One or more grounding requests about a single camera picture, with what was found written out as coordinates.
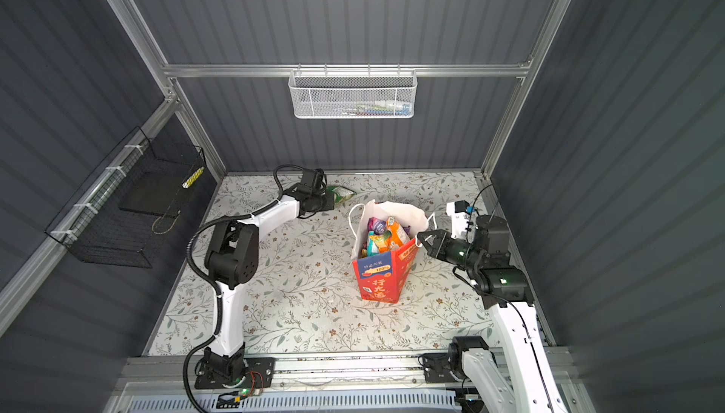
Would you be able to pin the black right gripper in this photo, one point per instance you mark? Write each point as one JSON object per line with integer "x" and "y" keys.
{"x": 433, "y": 241}

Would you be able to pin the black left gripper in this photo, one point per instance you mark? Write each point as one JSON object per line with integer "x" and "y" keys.
{"x": 320, "y": 202}

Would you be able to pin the small green snack bag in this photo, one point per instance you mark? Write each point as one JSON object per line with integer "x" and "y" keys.
{"x": 341, "y": 194}

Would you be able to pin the red and white paper bag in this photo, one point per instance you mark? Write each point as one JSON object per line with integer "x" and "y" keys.
{"x": 382, "y": 277}

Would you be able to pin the orange snack bag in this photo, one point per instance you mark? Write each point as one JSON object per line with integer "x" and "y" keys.
{"x": 396, "y": 234}

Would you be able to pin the purple Fox's candy bag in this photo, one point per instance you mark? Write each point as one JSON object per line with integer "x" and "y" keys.
{"x": 377, "y": 226}

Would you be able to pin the teal white snack bag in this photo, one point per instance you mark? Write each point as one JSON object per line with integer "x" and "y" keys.
{"x": 378, "y": 243}

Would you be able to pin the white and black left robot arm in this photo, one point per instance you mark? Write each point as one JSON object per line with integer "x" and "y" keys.
{"x": 232, "y": 260}

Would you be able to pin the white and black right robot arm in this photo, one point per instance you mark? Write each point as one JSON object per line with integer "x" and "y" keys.
{"x": 510, "y": 370}

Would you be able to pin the white perforated vent panel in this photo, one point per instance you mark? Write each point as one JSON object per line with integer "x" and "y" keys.
{"x": 422, "y": 400}

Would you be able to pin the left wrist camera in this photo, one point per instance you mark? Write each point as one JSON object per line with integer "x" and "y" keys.
{"x": 313, "y": 179}

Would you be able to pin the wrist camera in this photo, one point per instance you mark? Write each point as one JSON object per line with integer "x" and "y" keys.
{"x": 460, "y": 217}
{"x": 313, "y": 179}

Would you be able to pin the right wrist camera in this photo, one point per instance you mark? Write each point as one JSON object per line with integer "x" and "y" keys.
{"x": 460, "y": 217}

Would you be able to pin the white wire mesh basket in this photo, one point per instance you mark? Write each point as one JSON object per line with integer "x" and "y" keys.
{"x": 353, "y": 97}

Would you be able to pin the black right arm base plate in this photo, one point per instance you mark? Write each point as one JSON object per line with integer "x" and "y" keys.
{"x": 436, "y": 368}

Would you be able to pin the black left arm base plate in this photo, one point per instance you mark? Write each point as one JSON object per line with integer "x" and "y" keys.
{"x": 215, "y": 372}

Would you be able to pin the black wire basket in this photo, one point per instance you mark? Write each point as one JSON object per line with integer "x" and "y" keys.
{"x": 125, "y": 215}

